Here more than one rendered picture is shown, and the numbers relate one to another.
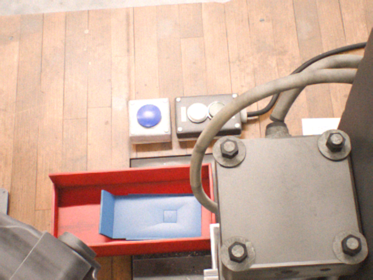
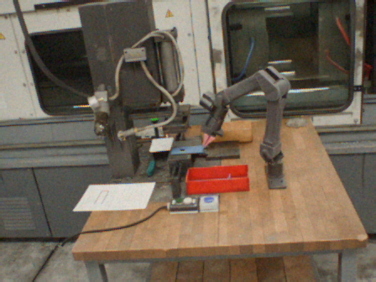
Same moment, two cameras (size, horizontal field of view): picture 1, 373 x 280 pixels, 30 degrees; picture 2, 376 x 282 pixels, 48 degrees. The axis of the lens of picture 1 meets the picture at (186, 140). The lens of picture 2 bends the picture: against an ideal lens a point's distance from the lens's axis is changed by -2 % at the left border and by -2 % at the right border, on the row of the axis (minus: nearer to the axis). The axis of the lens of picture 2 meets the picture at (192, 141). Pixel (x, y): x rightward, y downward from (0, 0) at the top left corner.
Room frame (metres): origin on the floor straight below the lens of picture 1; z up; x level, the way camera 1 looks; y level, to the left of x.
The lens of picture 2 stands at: (1.91, 0.12, 1.76)
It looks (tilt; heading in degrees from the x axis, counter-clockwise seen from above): 23 degrees down; 184
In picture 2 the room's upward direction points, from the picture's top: 7 degrees counter-clockwise
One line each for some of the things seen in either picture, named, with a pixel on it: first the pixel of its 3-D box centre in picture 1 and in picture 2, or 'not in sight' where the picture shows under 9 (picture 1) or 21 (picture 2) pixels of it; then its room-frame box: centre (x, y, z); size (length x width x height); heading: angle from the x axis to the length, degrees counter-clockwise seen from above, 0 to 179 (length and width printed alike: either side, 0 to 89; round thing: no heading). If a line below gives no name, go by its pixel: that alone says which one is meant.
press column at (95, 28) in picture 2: not in sight; (112, 92); (0.13, -0.32, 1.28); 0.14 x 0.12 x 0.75; 177
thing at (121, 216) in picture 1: (151, 214); not in sight; (0.35, 0.07, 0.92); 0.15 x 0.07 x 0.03; 84
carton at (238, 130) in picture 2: not in sight; (227, 133); (-0.13, 0.15, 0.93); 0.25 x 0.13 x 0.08; 87
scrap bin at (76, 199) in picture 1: (132, 211); (217, 179); (0.36, 0.09, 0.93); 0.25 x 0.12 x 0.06; 87
